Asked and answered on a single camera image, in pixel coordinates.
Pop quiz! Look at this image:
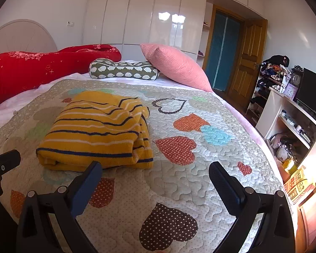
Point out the cluttered shoe rack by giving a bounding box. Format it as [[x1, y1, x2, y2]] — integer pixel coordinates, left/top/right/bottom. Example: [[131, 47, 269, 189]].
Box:
[[246, 55, 291, 127]]

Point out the pink checked pillow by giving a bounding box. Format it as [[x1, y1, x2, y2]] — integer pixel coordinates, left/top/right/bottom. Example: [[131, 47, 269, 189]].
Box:
[[140, 43, 212, 92]]

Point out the purple desk clock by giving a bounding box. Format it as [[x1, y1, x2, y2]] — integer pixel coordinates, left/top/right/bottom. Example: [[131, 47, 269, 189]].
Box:
[[283, 65, 304, 101]]

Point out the red rolled blanket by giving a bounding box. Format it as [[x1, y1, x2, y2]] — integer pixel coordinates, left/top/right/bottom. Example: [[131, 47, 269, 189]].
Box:
[[0, 44, 121, 104]]

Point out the glossy white wardrobe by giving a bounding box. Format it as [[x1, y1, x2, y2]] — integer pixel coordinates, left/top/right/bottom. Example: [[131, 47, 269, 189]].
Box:
[[83, 0, 269, 61]]

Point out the white tv cabinet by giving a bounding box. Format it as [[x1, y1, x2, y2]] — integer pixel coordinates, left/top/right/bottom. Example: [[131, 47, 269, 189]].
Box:
[[256, 88, 316, 182]]

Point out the yellow red cardboard box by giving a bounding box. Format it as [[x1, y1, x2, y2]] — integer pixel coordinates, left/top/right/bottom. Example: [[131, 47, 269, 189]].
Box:
[[281, 166, 316, 206]]

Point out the round beige headboard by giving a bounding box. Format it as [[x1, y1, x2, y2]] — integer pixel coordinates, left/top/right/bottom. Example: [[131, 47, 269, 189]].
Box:
[[0, 19, 58, 54]]

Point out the green sheep pattern pillow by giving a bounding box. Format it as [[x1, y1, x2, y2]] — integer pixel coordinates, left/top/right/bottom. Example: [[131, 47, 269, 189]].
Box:
[[89, 58, 160, 81]]

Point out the black television screen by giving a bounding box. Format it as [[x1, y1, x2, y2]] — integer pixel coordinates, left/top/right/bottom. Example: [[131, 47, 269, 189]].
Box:
[[296, 68, 316, 114]]

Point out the yellow striped knit sweater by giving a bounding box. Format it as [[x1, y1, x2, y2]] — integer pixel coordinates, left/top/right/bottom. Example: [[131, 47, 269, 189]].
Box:
[[36, 91, 153, 172]]

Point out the teal door curtain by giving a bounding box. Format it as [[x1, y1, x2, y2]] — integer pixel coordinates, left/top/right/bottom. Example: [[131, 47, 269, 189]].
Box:
[[205, 11, 241, 92]]

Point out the quilted heart patchwork bedspread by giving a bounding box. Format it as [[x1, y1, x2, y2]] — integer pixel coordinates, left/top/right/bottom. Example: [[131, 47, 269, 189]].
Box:
[[0, 79, 284, 252]]

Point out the brown wooden door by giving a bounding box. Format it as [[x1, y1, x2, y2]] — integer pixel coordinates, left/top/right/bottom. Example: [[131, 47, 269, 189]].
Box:
[[228, 19, 268, 110]]

